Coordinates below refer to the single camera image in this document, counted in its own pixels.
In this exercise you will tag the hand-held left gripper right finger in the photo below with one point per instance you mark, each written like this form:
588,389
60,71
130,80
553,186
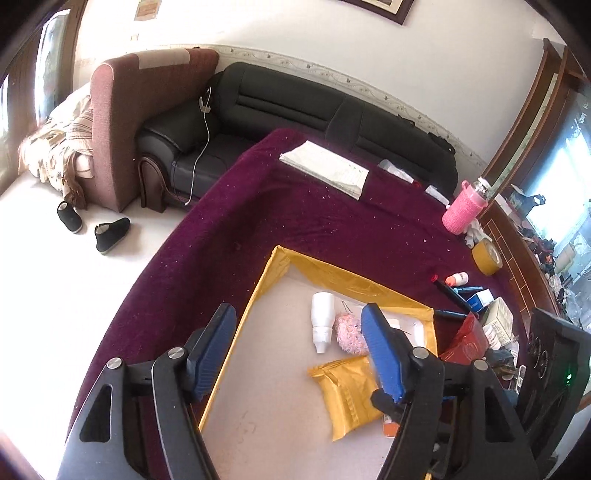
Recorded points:
383,355

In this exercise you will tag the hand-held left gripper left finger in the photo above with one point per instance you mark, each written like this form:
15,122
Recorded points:
212,350

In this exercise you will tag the white tube box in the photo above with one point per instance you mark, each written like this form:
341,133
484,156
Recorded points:
411,328

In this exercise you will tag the yellow-taped cardboard tray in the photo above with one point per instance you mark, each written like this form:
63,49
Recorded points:
258,415

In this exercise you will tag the pink fluffy pouch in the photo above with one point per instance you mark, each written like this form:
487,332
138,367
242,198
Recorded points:
348,334

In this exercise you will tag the yellow padded envelope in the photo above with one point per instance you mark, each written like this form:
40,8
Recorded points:
344,397

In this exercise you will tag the plain white plastic bottle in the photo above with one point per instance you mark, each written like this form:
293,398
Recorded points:
322,318

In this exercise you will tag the dark blue-tipped pen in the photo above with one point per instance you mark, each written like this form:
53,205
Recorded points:
450,314

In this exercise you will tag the red plastic packet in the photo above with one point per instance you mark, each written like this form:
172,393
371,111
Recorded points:
466,344

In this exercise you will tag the white medicine box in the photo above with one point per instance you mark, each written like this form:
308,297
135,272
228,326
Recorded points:
498,318

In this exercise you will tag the black pen red tip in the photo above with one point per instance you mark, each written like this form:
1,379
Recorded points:
444,285

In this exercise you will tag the small white bottle orange end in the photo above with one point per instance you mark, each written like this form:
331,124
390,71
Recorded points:
458,278

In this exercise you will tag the blue pen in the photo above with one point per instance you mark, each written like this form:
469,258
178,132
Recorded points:
468,289

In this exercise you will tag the small blue box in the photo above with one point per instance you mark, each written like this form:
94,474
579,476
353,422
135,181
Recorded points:
478,300

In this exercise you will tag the yellow tape roll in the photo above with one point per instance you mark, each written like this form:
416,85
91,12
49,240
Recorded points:
485,259

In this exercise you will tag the maroon tablecloth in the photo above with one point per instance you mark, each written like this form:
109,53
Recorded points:
277,221

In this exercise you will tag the white crumpled tissue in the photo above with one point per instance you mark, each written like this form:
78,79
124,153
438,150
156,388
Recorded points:
475,233

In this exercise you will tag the black cloth shoe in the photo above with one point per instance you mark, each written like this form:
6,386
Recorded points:
69,216
111,234

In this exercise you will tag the bottle in pink knitted sleeve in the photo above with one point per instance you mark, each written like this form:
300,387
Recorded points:
464,210

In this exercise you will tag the clear plastic bag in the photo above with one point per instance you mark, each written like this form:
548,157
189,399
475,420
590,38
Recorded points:
392,168

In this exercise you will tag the stack of white papers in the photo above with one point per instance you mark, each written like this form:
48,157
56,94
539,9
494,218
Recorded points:
325,168

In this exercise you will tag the black leather sofa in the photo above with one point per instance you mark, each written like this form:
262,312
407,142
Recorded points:
286,115

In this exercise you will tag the brown fabric armchair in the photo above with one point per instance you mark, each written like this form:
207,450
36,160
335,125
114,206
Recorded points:
124,120

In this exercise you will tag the beige patterned blanket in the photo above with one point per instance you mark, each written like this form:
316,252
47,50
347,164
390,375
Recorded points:
60,143

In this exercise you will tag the wooden framed door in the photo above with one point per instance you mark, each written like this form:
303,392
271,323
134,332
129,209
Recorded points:
41,74

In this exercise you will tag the dark framed wall picture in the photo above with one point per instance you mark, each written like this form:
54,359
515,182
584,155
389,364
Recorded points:
383,8

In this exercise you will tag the small wall plaque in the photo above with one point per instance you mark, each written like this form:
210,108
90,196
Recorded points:
145,9

